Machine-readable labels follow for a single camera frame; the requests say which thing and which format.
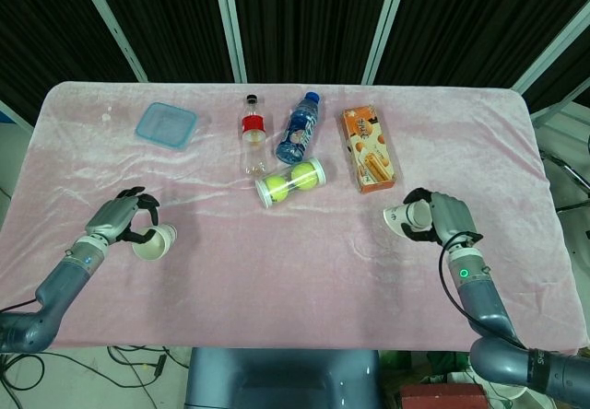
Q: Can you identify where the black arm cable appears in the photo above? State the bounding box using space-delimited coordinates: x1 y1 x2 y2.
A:
439 231 529 350
0 298 41 314

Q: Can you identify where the white plastic bowl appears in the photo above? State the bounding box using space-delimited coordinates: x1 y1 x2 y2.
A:
478 379 531 402

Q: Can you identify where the plain white paper cup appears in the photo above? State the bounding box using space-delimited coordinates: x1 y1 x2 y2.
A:
131 224 179 263

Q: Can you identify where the white paper cup with logo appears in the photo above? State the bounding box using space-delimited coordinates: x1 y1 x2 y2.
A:
382 199 432 235

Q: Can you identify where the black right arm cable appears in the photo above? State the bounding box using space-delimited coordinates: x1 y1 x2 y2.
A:
439 231 529 350

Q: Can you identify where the blue plastic lid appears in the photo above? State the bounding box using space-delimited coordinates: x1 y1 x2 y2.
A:
133 100 199 152

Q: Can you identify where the pink velvet tablecloth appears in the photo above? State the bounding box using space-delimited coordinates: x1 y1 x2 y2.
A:
0 80 580 351

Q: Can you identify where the green plastic bag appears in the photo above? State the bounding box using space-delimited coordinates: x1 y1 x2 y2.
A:
380 348 471 385

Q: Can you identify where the clear bottle with red label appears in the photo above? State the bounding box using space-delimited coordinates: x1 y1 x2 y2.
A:
239 94 269 175

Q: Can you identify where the orange biscuit box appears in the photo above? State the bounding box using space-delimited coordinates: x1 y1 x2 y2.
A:
340 104 398 195

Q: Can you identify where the yellow tennis ball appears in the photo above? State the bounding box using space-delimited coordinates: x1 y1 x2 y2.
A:
290 162 320 191
262 174 289 201

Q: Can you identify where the blue drink bottle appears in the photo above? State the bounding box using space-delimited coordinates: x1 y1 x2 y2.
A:
275 91 323 162

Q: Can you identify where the white partition frame post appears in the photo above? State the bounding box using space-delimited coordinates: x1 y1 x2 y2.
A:
212 0 248 84
73 0 149 83
361 0 412 86
513 0 590 95

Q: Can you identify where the black metal chair frame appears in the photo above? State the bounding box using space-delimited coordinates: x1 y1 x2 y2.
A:
538 134 590 215

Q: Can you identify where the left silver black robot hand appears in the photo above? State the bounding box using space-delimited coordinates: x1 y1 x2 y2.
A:
85 186 162 245

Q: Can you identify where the black floor cable with plug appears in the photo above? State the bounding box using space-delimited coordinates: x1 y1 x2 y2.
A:
105 345 170 388

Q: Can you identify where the red box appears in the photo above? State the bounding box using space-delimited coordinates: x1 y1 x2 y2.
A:
399 383 490 409

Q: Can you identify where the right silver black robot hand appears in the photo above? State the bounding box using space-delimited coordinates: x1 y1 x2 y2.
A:
399 187 483 248

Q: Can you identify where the clear tennis ball tube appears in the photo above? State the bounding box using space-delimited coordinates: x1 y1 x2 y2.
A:
254 157 326 208

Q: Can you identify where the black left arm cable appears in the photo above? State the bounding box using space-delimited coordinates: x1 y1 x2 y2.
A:
0 298 41 314

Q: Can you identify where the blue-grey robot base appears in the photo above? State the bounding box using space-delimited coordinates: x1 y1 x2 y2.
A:
183 347 384 409

